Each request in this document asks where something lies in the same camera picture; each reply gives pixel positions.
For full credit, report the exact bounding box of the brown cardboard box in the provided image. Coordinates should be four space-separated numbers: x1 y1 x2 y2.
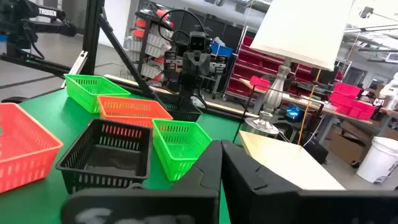
323 123 379 165

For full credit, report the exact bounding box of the black plastic slotted basket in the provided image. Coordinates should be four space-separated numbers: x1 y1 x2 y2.
154 92 203 123
55 118 153 195

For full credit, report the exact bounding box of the rack of red bins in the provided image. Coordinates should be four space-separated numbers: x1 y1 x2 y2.
223 35 312 97

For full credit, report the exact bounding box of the black aluminium rig frame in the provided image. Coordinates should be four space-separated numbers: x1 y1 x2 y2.
60 0 249 123

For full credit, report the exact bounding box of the white shade silver table lamp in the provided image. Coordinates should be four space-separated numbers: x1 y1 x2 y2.
243 0 354 136

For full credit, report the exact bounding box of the silver frame bracket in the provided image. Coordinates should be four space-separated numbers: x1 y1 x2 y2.
61 50 89 89

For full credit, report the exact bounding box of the green plastic slotted basket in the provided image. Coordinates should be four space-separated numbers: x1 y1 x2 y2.
64 73 131 114
152 119 213 182

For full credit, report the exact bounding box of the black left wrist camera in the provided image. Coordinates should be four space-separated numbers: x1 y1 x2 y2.
188 30 210 52

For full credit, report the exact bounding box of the yellow hanging cable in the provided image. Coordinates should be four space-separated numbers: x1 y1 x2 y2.
297 68 322 146

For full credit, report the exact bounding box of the wooden workbench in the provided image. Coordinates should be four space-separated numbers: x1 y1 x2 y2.
239 77 398 147

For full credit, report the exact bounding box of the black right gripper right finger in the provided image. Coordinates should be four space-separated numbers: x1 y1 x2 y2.
221 139 398 224

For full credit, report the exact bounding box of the blue plastic bin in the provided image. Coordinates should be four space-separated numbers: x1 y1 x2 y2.
210 41 234 58

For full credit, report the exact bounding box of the green table mat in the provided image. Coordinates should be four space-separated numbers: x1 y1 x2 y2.
0 88 246 224

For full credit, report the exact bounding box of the white plastic bucket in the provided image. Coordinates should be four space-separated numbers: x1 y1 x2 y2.
356 136 398 184

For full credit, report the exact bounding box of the rack with orange white bins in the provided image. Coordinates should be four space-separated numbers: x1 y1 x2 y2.
123 8 175 86

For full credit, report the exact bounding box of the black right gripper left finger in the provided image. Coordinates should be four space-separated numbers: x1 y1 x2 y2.
60 139 223 224

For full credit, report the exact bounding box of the orange plastic slotted basket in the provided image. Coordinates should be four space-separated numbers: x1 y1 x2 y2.
98 95 174 129
0 102 65 194

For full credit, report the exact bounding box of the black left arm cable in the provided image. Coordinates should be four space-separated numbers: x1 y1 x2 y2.
157 8 208 44

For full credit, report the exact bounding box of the red plastic storage bin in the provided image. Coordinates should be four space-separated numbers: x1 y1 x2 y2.
333 82 363 99
249 75 271 91
328 93 377 121

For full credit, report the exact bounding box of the blue glowing device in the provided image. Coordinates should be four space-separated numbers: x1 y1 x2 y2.
285 104 302 121

